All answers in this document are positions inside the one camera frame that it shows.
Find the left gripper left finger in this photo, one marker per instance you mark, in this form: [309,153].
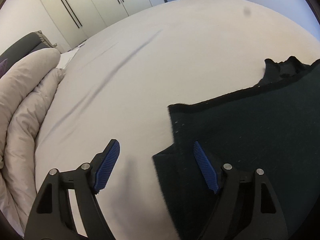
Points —
[51,216]

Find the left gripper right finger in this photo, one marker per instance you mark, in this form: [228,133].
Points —
[245,203]

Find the dark green knit sweater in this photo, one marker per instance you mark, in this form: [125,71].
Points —
[273,125]

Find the grey folded duvet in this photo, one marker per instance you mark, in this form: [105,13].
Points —
[27,91]

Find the white bed mattress sheet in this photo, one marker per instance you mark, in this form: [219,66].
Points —
[121,81]

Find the purple pillow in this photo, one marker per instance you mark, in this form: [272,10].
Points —
[3,67]

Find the white pillow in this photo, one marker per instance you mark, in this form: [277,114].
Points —
[67,57]

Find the dark grey headboard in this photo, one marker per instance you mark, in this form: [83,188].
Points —
[24,46]

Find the cream wardrobe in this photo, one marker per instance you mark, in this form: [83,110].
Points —
[78,20]

